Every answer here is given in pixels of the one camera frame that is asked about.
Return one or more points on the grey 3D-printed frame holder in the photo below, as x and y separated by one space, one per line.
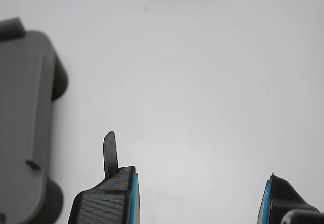
22 102

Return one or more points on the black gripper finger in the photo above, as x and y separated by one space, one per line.
103 203
281 198

